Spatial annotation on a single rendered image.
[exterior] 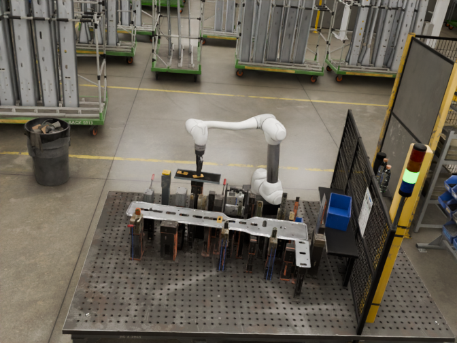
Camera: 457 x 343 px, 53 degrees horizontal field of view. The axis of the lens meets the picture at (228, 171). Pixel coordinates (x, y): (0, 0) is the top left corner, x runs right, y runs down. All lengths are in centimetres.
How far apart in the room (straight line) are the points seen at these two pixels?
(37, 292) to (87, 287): 111
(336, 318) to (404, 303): 57
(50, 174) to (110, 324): 297
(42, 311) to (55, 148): 205
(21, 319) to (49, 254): 80
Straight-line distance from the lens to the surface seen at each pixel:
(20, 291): 448
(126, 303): 323
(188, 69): 929
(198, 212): 352
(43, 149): 557
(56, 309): 424
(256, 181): 398
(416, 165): 253
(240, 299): 328
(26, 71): 720
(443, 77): 510
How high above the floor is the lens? 301
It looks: 29 degrees down
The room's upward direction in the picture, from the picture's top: 6 degrees clockwise
